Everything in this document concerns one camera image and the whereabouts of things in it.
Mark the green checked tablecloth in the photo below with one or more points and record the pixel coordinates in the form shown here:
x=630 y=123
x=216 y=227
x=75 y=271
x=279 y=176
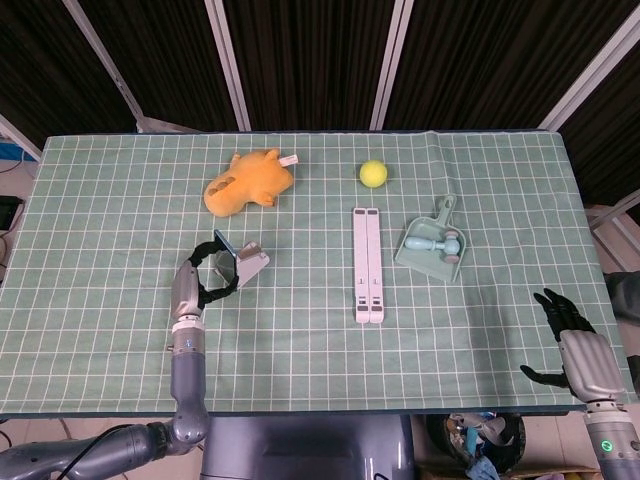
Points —
x=310 y=360

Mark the black curtain backdrop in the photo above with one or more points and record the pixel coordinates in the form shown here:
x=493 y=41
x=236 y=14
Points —
x=310 y=55

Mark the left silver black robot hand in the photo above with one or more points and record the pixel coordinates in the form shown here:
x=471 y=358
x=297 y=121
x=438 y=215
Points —
x=186 y=290

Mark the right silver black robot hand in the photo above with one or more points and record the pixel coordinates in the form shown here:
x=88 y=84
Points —
x=587 y=362

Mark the green plastic dustpan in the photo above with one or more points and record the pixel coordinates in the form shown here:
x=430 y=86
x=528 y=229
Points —
x=427 y=262

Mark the white folded laptop stand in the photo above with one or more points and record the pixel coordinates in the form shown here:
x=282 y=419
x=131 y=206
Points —
x=368 y=260

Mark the grey-blue robot torso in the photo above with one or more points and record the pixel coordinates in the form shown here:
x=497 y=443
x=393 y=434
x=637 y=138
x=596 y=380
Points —
x=305 y=445

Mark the black bin with clutter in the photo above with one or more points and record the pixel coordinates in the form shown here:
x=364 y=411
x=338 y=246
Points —
x=475 y=440

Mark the orange plush toy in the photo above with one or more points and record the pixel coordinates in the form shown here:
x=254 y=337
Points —
x=250 y=182

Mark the light blue toy hammer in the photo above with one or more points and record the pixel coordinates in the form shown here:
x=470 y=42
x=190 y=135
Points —
x=425 y=244

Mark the white aluminium frame post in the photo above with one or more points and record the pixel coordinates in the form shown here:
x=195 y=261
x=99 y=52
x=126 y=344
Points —
x=590 y=65
x=391 y=65
x=17 y=135
x=230 y=65
x=107 y=70

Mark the white metal side frame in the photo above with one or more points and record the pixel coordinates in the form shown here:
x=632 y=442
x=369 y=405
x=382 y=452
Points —
x=615 y=220

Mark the black phone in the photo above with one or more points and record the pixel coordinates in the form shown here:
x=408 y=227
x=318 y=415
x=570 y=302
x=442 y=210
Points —
x=225 y=243

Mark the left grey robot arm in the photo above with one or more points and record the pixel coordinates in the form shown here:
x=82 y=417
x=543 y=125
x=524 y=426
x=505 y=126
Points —
x=189 y=380

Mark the yellow-green tennis ball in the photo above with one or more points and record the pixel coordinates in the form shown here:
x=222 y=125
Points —
x=373 y=173

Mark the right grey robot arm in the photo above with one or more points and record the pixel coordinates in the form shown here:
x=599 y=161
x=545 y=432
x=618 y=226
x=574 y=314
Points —
x=610 y=440

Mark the white folding phone stand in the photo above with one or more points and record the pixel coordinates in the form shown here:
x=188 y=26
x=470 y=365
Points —
x=252 y=261

